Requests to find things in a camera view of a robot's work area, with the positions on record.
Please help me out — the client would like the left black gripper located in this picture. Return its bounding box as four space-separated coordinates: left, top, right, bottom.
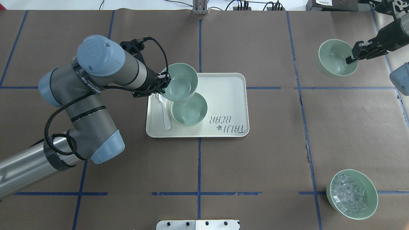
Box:
132 72 171 98

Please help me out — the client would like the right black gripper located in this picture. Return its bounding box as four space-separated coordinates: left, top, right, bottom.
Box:
346 22 409 65

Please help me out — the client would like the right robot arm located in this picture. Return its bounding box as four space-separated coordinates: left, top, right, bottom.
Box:
346 13 409 96

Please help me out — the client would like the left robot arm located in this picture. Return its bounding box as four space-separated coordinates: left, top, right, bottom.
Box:
0 35 171 199

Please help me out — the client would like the white plastic spoon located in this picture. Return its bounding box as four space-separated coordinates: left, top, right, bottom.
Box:
155 93 171 130

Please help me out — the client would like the green bowl on tray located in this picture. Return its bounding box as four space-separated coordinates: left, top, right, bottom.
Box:
170 93 208 126

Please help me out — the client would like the black box with label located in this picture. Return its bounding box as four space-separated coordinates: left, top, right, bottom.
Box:
305 0 358 12

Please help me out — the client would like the cream bear serving tray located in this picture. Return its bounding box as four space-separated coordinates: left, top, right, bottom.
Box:
146 73 250 137

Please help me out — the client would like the green bowl with ice cubes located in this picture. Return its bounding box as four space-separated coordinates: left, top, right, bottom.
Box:
326 169 379 221

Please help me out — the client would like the ice cubes pile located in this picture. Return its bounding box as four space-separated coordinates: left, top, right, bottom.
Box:
330 173 369 215

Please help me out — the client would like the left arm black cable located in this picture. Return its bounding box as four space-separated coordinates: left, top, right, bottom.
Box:
44 37 170 156

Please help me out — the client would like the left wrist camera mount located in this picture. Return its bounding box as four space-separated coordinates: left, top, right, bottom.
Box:
119 39 146 64

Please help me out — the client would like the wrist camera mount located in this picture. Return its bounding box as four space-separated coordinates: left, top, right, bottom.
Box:
119 39 146 64
374 0 409 18

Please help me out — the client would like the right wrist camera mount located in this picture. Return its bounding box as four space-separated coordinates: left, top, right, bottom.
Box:
374 0 409 18

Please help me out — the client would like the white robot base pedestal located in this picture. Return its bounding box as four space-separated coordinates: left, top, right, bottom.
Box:
156 219 241 230

